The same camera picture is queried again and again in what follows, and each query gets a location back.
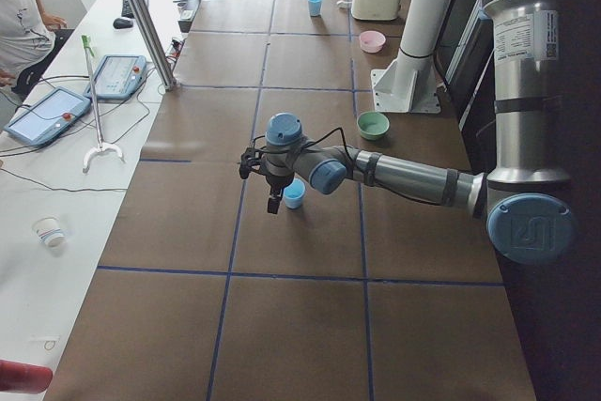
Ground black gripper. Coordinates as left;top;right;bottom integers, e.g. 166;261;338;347
265;167;294;214

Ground light blue cup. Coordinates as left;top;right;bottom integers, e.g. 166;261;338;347
283;177;306;209
307;0;323;17

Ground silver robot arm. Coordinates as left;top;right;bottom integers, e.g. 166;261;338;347
249;0;577;264

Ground green bowl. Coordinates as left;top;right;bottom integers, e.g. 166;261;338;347
357;111;390;141

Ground white pillar with base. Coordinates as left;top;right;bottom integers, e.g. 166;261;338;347
371;0;451;114

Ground pink bowl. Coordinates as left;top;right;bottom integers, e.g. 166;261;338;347
359;30;386;54

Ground far teach pendant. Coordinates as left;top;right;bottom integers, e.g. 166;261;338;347
90;54;147;103

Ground teach pendant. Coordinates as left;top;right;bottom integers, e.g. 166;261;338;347
90;54;147;103
4;87;91;147

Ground cream toaster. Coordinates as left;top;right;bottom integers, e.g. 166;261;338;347
350;0;401;21

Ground paper cup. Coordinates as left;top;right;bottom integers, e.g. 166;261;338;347
32;216;65;248

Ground black computer mouse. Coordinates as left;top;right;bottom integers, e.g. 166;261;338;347
113;17;133;30

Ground near teach pendant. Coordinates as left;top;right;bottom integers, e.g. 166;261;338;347
4;87;91;147

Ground person in white shirt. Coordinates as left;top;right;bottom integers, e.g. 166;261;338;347
1;0;70;100

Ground red cylinder object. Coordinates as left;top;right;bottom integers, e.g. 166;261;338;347
1;360;54;394

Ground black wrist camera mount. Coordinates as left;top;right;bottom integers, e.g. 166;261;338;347
239;147;266;180

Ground aluminium frame post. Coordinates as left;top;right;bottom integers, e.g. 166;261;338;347
129;0;177;91

